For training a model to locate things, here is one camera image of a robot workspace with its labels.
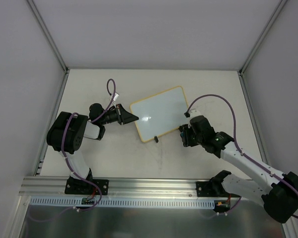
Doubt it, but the aluminium mounting rail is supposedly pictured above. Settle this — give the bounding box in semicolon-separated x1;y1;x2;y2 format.
18;176;241;199

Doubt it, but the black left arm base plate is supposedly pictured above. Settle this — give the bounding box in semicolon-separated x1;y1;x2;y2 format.
64;177;109;195

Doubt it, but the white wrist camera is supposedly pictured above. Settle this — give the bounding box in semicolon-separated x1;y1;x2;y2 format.
111;92;119;101
184;109;201;118

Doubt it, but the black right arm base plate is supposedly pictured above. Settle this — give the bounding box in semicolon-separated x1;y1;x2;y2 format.
195;180;229;198

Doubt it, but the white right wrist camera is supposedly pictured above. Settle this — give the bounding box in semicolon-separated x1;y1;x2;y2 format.
184;109;201;118

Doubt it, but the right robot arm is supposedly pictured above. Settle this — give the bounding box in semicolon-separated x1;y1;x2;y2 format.
179;116;298;224

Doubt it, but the yellow framed whiteboard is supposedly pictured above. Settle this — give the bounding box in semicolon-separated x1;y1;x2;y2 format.
130;86;188;143

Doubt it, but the blue black whiteboard eraser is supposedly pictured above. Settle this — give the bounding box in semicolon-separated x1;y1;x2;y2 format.
180;132;186;144

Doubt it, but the white slotted cable duct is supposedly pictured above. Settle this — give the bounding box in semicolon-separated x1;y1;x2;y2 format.
29;196;215;210

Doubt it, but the right aluminium frame post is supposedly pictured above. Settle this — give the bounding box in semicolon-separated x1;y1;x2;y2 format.
238;0;288;75

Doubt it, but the aluminium frame post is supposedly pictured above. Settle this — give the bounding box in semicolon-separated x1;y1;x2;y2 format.
25;0;68;73
238;0;288;75

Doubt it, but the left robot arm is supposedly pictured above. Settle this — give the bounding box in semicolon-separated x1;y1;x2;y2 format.
46;103;139;194

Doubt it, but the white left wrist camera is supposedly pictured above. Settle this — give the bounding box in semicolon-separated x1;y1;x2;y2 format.
111;92;119;101

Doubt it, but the left aluminium frame post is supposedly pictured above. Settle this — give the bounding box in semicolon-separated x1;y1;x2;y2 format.
25;0;68;73

